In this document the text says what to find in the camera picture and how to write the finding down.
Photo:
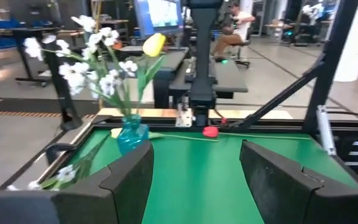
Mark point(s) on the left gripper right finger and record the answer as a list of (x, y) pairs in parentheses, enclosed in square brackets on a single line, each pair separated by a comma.
[(284, 196)]

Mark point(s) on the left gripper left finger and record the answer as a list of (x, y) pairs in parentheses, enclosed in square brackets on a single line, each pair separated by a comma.
[(129, 186)]

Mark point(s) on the yellow artificial tulip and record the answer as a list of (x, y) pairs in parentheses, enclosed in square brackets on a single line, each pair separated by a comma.
[(154, 45), (115, 132)]

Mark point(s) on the white artificial flower bunch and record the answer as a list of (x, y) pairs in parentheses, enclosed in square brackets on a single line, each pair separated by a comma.
[(65, 173), (73, 73)]

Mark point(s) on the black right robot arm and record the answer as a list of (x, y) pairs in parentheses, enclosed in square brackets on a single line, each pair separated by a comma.
[(204, 62)]

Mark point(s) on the blue textured glass vase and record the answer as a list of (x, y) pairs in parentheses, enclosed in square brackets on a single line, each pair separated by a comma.
[(130, 137)]

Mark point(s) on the green table mat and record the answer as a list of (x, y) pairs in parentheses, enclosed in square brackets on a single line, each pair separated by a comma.
[(197, 174)]

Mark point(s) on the silver aluminium bar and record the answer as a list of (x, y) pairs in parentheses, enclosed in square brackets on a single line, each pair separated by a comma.
[(325, 130)]

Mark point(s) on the black equipment rack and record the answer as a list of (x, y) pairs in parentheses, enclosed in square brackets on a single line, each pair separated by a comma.
[(343, 146)]

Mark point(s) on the black stand pole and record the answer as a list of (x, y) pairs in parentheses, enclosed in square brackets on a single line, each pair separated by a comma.
[(62, 93)]

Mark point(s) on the grey desk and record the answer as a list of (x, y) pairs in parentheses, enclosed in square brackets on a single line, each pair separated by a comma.
[(166, 59), (232, 77)]

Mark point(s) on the black floor mat striped edge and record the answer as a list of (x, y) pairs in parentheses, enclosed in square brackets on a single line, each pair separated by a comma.
[(26, 105)]

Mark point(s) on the black office chair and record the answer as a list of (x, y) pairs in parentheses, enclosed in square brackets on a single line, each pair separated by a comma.
[(240, 44)]

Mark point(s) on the computer monitor blue screen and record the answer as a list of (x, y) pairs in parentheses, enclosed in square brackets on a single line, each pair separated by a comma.
[(160, 15)]

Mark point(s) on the person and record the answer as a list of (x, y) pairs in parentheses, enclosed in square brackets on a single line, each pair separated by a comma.
[(238, 28)]

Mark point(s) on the black work table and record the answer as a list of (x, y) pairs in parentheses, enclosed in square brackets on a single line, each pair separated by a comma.
[(30, 30)]

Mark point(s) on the black diagonal frame brace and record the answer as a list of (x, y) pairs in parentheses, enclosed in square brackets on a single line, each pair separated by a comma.
[(275, 99)]

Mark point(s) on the black table frame post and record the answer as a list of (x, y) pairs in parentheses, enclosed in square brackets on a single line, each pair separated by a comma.
[(331, 62)]

